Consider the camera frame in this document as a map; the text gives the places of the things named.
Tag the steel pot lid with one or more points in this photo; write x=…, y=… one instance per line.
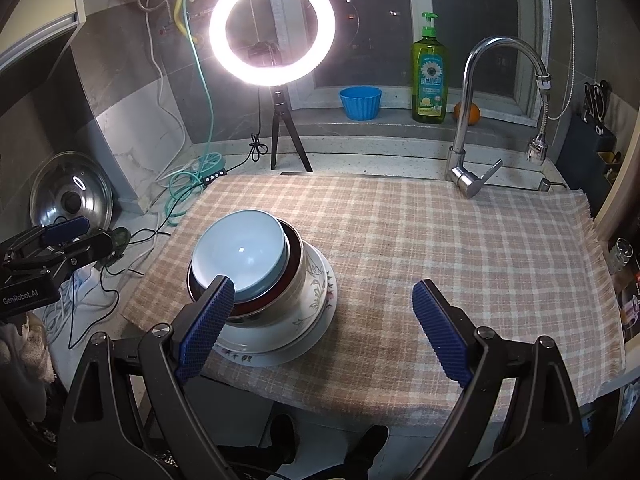
x=55, y=185

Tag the dark knife block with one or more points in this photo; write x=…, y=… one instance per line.
x=585, y=155

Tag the orange fruit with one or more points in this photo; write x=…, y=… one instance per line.
x=476, y=115

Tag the blue plastic cup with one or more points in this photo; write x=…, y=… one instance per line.
x=360, y=105

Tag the small dark green object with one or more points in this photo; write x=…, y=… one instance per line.
x=120, y=240

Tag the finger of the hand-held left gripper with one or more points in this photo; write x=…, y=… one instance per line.
x=90, y=247
x=65, y=228

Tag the white plate large pink roses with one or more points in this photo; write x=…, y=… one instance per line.
x=331, y=300

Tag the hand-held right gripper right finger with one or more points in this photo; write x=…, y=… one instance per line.
x=442, y=332

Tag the pale blue ceramic bowl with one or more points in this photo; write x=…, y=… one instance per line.
x=240, y=255

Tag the black kitchen scissors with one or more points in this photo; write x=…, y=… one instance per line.
x=595, y=102

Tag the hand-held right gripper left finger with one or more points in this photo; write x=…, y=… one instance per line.
x=205, y=330

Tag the green dish soap pump bottle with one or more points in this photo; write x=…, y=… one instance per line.
x=429, y=85

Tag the person's black shoe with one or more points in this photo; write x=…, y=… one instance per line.
x=282, y=440
x=370, y=442

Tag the black mini tripod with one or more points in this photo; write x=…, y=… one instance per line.
x=277, y=125

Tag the chrome gooseneck faucet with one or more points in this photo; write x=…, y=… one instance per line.
x=462, y=110

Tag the small clear glass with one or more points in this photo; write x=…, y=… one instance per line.
x=620, y=255

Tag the red steel bowl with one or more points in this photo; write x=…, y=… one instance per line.
x=260, y=306

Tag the beige shelf unit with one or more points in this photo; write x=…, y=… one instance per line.
x=617, y=195

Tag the white plate green leaf print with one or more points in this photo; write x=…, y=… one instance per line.
x=312, y=280

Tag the beige checked cloth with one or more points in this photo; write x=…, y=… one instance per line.
x=425, y=240

